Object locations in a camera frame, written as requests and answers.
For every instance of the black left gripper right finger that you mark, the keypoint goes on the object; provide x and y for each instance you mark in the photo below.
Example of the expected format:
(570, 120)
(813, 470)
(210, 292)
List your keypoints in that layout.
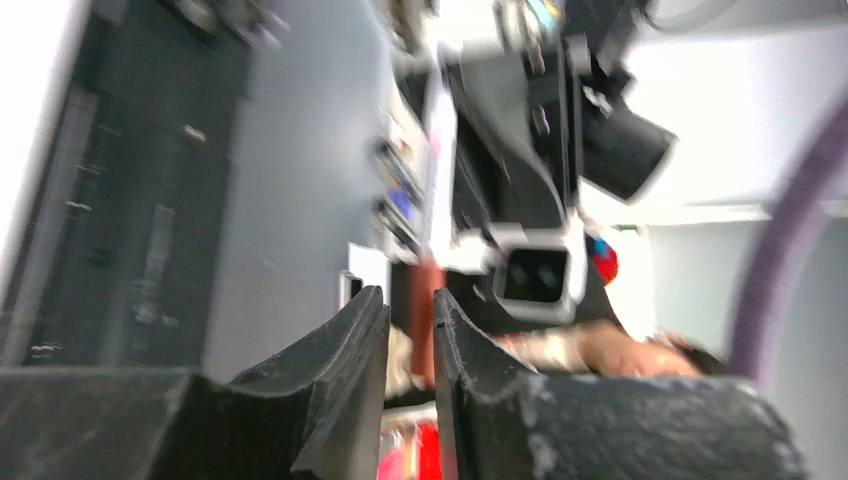
(499, 420)

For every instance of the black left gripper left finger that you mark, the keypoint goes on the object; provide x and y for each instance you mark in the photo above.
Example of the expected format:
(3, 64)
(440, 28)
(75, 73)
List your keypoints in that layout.
(311, 411)

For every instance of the brown marker cap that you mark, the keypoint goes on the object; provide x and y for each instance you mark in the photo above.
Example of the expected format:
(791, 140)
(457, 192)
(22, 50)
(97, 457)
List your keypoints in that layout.
(426, 278)

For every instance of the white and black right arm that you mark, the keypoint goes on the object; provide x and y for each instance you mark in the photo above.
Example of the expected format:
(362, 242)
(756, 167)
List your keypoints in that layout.
(493, 137)

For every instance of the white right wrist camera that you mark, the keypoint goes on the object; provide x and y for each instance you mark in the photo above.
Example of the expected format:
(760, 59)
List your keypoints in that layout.
(538, 275)

